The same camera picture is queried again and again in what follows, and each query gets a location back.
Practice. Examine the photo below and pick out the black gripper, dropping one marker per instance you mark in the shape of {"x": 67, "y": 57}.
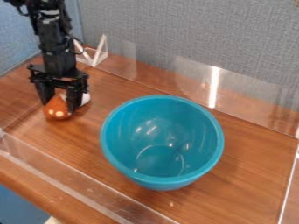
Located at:
{"x": 59, "y": 73}

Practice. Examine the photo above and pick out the clear acrylic corner bracket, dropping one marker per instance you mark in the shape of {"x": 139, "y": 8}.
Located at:
{"x": 92, "y": 56}

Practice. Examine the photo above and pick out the clear acrylic barrier wall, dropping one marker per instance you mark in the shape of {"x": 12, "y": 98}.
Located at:
{"x": 52, "y": 161}

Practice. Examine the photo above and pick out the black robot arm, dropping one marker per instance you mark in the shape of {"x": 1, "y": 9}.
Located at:
{"x": 50, "y": 19}

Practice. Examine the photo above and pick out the red and white toy mushroom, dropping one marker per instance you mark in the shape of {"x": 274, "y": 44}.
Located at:
{"x": 56, "y": 108}

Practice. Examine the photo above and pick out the blue plastic bowl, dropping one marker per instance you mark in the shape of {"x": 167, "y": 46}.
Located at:
{"x": 162, "y": 140}

